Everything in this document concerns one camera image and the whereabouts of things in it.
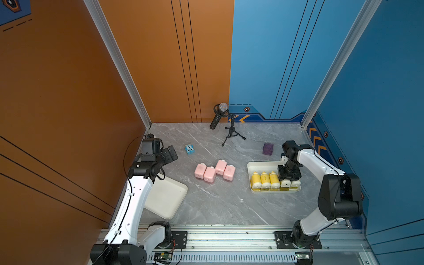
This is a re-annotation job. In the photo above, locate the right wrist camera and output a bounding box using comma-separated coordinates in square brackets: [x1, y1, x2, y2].
[282, 140, 299, 161]

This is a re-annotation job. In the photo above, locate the white storage tray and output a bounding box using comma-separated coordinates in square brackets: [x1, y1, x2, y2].
[144, 177, 188, 220]
[247, 161, 301, 194]

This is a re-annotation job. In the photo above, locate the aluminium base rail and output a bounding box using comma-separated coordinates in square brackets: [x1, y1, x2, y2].
[148, 225, 378, 265]

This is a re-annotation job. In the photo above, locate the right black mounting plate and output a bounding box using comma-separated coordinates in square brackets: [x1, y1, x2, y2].
[274, 231, 322, 250]

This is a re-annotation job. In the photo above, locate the black mounting plate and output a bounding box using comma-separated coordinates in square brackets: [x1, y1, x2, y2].
[274, 231, 322, 250]
[152, 230, 188, 249]

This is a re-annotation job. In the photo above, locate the black microphone tripod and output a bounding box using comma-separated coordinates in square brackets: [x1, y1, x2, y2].
[221, 114, 246, 147]

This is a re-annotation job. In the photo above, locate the white left storage tray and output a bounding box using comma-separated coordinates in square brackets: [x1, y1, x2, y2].
[144, 177, 188, 220]

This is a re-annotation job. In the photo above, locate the blue owl toy block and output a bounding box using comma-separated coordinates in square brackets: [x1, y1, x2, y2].
[185, 144, 195, 155]

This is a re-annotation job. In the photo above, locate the right small circuit board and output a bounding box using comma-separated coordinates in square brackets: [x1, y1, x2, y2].
[295, 253, 314, 265]

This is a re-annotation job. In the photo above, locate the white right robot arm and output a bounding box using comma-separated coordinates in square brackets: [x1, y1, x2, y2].
[278, 140, 363, 248]

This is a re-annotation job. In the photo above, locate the white right storage tray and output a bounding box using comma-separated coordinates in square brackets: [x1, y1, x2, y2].
[247, 161, 301, 194]

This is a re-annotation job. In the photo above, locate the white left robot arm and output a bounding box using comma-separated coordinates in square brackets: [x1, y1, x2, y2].
[89, 146, 178, 265]

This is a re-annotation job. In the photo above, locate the pink pencil sharpener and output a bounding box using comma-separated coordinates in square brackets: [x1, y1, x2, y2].
[223, 165, 236, 181]
[194, 163, 207, 179]
[215, 160, 227, 176]
[203, 166, 216, 183]

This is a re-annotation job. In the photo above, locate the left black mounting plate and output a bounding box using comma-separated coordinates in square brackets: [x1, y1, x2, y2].
[152, 230, 188, 249]

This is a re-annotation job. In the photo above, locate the purple cube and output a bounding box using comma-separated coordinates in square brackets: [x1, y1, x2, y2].
[262, 142, 274, 156]

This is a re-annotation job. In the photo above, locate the green circuit board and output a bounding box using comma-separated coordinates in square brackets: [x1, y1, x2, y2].
[153, 252, 173, 262]

